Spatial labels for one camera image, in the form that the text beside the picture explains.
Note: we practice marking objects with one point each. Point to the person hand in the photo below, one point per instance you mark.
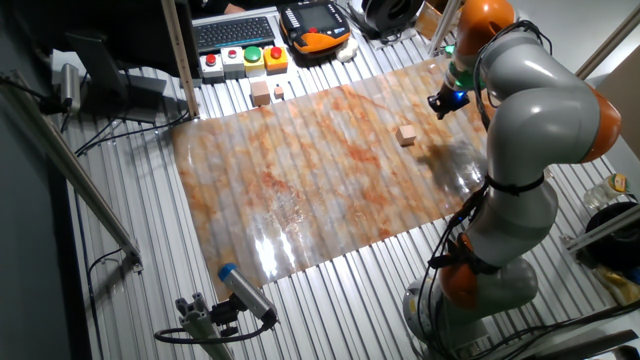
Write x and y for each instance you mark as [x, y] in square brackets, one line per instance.
[234, 8]

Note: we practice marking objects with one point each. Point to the black camera clamp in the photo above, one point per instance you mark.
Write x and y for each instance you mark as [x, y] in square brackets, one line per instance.
[225, 315]

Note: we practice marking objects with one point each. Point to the brown cardboard box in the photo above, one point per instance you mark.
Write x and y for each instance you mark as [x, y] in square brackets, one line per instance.
[425, 20]

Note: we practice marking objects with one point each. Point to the tan upright frame post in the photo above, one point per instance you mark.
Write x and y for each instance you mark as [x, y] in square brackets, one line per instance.
[180, 60]

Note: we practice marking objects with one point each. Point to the red button grey box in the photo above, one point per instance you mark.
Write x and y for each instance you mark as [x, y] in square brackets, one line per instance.
[211, 69]

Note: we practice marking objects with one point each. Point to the orange black teach pendant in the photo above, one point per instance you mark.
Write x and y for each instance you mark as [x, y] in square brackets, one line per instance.
[320, 40]

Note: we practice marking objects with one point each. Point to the small wooden cube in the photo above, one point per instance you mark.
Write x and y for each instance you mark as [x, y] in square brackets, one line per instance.
[406, 136]

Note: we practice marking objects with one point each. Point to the black round bin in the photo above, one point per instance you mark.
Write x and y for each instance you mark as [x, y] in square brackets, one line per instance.
[620, 250]

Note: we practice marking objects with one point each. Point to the coloured push button boxes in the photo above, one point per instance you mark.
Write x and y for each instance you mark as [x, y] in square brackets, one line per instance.
[232, 62]

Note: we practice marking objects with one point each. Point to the aluminium frame profile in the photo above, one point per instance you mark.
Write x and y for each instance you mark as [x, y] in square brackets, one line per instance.
[600, 230]

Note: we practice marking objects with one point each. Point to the silver upright post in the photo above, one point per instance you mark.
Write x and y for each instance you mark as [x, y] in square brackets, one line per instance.
[442, 27]

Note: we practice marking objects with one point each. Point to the plain silver camera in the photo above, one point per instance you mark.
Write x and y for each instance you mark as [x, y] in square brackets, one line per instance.
[70, 85]

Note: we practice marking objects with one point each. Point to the long diagonal aluminium beam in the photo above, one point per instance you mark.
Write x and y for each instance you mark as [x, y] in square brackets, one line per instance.
[70, 170]

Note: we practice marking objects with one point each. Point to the large wooden cube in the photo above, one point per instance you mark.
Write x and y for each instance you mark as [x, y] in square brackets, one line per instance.
[260, 94]

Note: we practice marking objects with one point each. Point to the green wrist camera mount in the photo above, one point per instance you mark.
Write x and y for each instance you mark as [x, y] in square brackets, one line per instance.
[465, 82]

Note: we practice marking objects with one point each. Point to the red button orange box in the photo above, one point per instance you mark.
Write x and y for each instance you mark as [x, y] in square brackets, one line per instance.
[275, 60]

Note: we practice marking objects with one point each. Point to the orange marble pattern mat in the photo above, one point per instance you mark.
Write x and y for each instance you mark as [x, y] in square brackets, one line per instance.
[300, 190]

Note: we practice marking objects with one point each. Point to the silver camera blue cap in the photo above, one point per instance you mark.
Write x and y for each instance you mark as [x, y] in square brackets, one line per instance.
[245, 292]

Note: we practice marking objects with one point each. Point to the green button yellow box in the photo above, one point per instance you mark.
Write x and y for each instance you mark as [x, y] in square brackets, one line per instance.
[253, 61]

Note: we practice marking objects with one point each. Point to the tiny wooden cube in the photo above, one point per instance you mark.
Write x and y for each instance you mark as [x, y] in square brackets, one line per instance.
[278, 92]

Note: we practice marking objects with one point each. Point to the black computer keyboard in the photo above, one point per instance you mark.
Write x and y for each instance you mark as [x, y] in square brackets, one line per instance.
[232, 32]

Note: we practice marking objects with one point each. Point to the brown cardboard panel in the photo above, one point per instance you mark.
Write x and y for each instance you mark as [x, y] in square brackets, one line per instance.
[622, 105]

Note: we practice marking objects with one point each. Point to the black monitor stand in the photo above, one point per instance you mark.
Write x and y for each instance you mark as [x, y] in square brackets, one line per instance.
[125, 95]

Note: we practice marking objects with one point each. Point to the slanted grey frame beam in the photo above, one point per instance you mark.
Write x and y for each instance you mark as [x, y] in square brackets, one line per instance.
[607, 42]

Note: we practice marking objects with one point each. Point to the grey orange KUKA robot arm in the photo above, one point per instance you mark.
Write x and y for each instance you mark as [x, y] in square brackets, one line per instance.
[545, 130]

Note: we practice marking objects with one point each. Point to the clear plastic bottle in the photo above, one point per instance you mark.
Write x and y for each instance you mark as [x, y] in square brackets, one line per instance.
[602, 192]

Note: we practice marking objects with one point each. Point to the black round spool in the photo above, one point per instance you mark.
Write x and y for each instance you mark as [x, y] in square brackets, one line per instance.
[387, 15]

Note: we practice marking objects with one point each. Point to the short aluminium profile stub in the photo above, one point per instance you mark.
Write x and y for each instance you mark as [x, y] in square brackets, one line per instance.
[200, 327]

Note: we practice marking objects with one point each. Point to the yellow plastic bag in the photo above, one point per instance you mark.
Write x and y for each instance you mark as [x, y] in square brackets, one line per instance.
[620, 287]

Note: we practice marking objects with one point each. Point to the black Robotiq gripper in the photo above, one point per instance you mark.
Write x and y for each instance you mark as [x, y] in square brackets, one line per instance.
[447, 101]

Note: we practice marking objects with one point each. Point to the white crumpled lump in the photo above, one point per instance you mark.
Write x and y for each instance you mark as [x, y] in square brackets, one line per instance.
[346, 50]

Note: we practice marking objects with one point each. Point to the black monitor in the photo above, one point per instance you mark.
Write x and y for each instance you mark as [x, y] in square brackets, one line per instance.
[150, 40]

